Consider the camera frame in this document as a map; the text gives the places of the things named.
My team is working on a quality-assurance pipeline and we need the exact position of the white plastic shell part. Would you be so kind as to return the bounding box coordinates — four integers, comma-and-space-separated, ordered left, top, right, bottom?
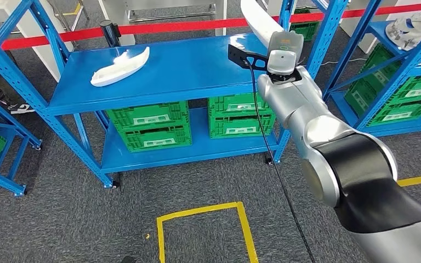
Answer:
240, 0, 285, 50
90, 46, 151, 88

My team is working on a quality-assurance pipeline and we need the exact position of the blue metal shelf rack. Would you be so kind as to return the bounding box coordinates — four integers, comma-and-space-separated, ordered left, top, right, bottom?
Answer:
321, 0, 421, 138
0, 87, 42, 197
0, 0, 349, 190

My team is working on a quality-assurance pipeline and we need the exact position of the red barrier belt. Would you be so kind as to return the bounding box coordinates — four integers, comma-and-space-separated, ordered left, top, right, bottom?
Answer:
0, 2, 421, 51

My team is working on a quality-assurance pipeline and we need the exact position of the yellow floor tape square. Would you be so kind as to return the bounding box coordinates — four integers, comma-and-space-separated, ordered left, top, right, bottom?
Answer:
63, 2, 82, 16

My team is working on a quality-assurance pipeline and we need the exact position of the person's black white shoe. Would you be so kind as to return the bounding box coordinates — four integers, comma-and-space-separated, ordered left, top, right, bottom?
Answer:
10, 103, 36, 115

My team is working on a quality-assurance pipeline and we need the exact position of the white cabinet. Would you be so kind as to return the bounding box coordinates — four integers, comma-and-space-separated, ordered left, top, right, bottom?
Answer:
0, 0, 75, 83

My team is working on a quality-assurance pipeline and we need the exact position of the silver metal impeller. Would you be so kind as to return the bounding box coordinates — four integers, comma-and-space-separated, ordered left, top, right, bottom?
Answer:
385, 13, 421, 62

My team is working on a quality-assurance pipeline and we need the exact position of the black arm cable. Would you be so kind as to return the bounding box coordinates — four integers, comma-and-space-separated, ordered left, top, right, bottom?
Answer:
247, 61, 316, 263

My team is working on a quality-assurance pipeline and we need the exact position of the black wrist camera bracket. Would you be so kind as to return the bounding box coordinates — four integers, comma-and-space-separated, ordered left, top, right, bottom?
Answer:
227, 43, 269, 70

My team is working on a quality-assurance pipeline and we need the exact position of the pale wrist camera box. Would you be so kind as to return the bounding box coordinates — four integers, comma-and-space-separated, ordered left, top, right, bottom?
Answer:
266, 50, 298, 76

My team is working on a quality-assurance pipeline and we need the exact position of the black stanchion post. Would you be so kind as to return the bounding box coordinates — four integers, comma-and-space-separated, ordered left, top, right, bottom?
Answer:
99, 20, 122, 48

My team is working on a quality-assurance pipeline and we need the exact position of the white floor cable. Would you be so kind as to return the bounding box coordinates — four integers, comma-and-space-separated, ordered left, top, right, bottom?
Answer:
321, 58, 367, 67

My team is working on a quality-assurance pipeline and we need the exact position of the chrome metal frame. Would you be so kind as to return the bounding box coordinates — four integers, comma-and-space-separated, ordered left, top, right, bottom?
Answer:
47, 0, 89, 32

